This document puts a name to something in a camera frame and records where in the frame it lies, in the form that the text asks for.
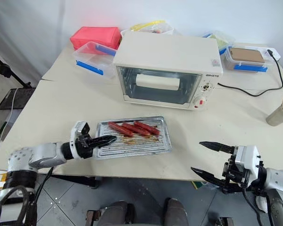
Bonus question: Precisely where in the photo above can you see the clear container with yellow bag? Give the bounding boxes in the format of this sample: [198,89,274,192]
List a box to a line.
[120,19,175,38]

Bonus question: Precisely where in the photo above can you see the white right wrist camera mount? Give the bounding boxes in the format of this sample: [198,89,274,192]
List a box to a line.
[234,145,263,181]

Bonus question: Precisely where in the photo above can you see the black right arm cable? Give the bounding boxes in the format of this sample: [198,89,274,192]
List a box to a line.
[241,185,275,226]

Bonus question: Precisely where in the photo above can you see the grey cup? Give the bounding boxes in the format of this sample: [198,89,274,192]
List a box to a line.
[266,107,283,127]

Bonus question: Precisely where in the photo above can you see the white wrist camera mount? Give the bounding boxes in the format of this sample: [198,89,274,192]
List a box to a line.
[69,121,91,156]
[234,145,263,181]

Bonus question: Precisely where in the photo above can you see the black oven power cable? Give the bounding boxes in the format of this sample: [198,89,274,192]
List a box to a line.
[217,49,283,97]

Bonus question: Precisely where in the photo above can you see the black floor board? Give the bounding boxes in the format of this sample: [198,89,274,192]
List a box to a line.
[0,88,36,111]

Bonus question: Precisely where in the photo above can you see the white power strip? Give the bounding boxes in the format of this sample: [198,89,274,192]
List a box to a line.
[261,47,282,61]

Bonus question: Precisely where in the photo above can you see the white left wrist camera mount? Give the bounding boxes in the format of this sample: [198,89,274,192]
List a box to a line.
[69,121,91,156]

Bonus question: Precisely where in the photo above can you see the black tripod stand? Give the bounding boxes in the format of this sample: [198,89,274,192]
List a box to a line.
[0,50,36,89]

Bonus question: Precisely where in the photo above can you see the white red oven timer knob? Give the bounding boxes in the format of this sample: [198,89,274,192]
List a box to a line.
[194,96,207,110]

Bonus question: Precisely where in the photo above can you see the red sausage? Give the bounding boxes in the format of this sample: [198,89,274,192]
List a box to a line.
[121,122,146,134]
[133,121,161,137]
[108,121,134,137]

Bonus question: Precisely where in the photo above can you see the clear container with brown contents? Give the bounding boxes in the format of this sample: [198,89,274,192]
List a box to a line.
[223,45,271,74]

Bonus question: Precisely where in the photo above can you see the cream toaster oven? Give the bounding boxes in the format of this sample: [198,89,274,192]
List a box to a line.
[113,31,224,112]

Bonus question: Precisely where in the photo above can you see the empty clear container blue clips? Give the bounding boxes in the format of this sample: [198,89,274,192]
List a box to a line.
[72,41,118,80]

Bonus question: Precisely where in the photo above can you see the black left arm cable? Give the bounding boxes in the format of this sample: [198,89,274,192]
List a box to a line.
[0,166,55,226]

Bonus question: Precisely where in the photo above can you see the glass oven door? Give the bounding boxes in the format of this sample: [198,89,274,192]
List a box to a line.
[116,65,202,105]

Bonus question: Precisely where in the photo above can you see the clear container with green contents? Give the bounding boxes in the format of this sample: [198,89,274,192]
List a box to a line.
[201,30,236,56]

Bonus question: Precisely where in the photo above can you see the white thin cable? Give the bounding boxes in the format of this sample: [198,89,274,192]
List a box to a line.
[0,88,19,151]

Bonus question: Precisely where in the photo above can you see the dark rounded shape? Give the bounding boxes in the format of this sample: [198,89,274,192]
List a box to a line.
[164,197,190,226]
[100,200,135,226]

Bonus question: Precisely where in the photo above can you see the pink fabric box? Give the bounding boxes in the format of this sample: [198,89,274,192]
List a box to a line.
[69,26,122,50]

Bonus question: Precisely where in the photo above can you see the silver ridged baking tray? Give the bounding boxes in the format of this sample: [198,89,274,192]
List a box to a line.
[94,115,173,161]

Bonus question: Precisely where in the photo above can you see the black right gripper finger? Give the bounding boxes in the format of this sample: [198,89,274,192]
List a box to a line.
[199,141,233,154]
[190,166,227,189]

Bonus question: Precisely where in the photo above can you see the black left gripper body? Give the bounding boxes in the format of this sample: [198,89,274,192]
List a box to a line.
[75,134,100,159]

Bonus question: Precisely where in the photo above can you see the white oven door handle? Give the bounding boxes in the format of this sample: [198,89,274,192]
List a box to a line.
[135,73,181,91]

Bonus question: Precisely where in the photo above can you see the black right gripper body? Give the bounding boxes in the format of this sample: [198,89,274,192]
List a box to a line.
[221,147,252,194]

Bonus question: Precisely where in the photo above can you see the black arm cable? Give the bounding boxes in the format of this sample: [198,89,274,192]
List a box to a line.
[0,166,55,226]
[241,185,275,226]

